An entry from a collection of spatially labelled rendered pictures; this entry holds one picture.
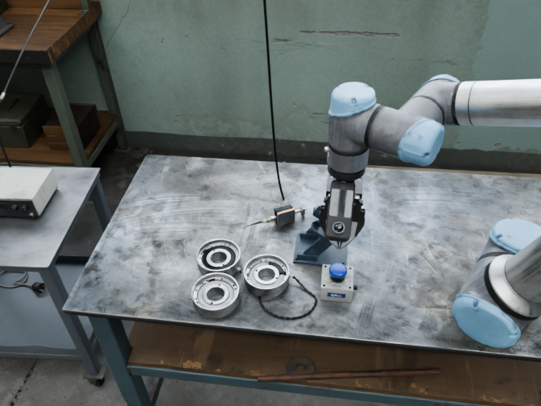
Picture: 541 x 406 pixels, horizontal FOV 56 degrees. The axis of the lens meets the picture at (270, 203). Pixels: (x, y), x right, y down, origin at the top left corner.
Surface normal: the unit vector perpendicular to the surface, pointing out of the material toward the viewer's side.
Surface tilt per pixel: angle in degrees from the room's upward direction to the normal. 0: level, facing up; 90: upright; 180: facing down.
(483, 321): 97
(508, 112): 86
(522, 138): 90
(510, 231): 8
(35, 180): 0
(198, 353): 0
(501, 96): 49
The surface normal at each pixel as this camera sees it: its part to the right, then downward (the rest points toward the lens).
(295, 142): -0.14, 0.65
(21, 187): -0.03, -0.76
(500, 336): -0.62, 0.61
